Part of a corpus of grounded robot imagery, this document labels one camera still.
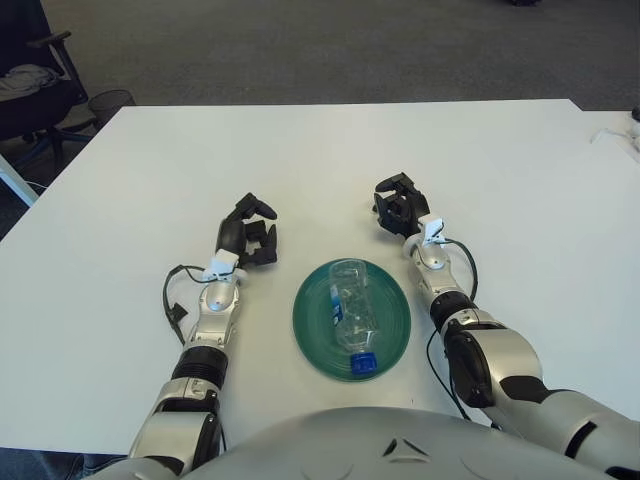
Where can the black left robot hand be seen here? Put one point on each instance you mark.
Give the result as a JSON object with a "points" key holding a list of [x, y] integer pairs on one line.
{"points": [[230, 235]]}

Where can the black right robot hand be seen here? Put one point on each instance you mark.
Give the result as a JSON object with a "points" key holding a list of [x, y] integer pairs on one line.
{"points": [[405, 210]]}

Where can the clear bottle with blue cap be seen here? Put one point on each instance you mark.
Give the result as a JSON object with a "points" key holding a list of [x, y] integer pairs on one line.
{"points": [[350, 310]]}

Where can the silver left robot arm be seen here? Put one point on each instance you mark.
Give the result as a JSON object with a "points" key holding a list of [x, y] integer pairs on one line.
{"points": [[205, 330]]}

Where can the black office chair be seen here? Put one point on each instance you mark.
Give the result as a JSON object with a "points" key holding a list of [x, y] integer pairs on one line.
{"points": [[30, 105]]}

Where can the green round plate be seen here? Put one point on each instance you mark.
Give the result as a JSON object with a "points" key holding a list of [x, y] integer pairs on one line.
{"points": [[312, 320]]}

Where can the white table leg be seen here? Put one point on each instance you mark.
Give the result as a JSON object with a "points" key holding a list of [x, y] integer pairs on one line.
{"points": [[15, 182]]}

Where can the grey robot torso shell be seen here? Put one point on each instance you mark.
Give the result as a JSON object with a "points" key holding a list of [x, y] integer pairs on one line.
{"points": [[375, 450]]}

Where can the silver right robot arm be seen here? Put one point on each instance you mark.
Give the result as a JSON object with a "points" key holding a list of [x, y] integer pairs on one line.
{"points": [[490, 345]]}

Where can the grey cloth on chair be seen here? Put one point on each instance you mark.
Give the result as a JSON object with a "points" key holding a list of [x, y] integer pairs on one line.
{"points": [[25, 80]]}

